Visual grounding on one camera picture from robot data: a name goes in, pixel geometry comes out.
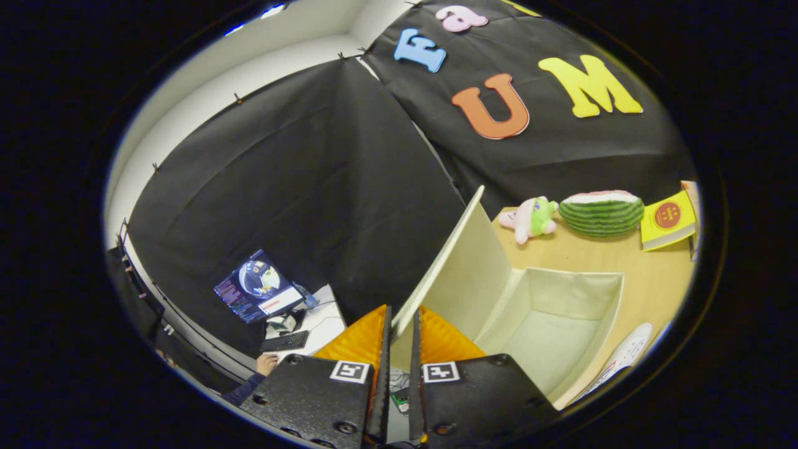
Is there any black keyboard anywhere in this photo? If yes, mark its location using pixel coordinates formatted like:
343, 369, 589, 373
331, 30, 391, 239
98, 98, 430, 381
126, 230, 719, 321
260, 331, 310, 354

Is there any watermelon slice plush cushion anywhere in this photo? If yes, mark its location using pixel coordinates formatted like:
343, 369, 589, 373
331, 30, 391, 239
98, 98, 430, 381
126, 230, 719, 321
558, 190, 645, 238

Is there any white striped sneaker shoe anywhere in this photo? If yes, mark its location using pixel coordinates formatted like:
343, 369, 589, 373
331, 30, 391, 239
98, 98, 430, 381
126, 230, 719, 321
570, 322, 653, 406

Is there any yellow book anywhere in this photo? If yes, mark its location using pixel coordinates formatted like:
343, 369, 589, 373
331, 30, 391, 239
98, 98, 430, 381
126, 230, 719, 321
640, 190, 698, 252

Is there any white desk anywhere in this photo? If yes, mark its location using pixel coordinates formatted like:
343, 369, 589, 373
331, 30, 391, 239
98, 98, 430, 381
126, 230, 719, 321
267, 285, 347, 364

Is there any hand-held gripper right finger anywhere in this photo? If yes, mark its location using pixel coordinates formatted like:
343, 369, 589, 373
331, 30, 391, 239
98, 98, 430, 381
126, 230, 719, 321
408, 306, 560, 445

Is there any computer monitor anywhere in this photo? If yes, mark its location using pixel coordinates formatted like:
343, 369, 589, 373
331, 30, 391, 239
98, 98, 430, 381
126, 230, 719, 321
214, 249, 307, 324

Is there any beige fabric storage box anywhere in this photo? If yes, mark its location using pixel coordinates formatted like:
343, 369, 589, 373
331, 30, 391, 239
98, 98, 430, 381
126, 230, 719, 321
390, 185, 625, 410

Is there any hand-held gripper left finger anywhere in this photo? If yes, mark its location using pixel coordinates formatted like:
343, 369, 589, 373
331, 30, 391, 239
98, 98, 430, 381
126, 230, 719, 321
239, 304, 393, 447

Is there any tan cover book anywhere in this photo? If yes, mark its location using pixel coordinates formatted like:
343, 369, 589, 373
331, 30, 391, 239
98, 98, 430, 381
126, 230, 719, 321
681, 181, 701, 259

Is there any black backdrop cloth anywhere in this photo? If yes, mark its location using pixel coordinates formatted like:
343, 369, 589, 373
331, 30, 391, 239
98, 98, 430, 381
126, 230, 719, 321
125, 0, 698, 375

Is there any pink green plush toy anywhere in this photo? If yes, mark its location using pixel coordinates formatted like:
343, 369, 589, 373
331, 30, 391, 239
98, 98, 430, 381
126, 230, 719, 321
498, 196, 559, 245

